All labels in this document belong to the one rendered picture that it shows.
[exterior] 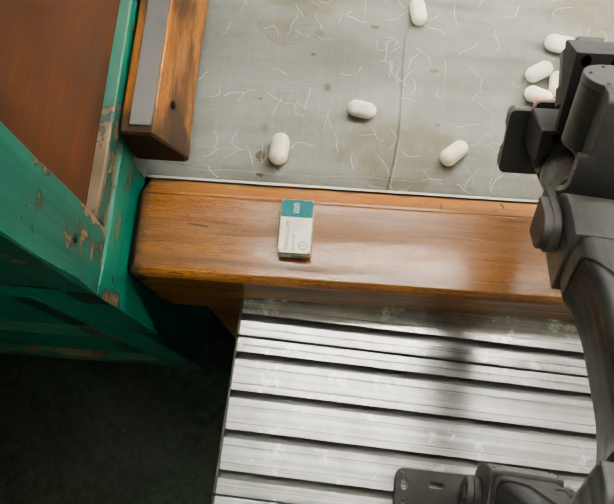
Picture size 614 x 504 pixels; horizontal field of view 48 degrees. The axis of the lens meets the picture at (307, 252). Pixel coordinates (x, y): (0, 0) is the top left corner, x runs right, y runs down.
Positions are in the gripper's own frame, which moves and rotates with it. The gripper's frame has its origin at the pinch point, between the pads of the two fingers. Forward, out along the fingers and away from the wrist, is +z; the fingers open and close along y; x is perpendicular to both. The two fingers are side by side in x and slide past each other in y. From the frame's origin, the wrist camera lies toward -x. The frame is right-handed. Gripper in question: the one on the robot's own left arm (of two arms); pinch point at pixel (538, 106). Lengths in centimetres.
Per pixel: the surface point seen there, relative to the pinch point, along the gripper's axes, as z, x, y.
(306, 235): -9.4, 12.0, 23.5
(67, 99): -15.9, -4.6, 44.0
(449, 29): 15.3, -3.0, 8.3
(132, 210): -6.7, 12.1, 42.8
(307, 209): -7.2, 10.2, 23.6
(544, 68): 9.7, -0.8, -2.4
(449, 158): 0.6, 7.0, 8.3
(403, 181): 0.0, 10.0, 13.1
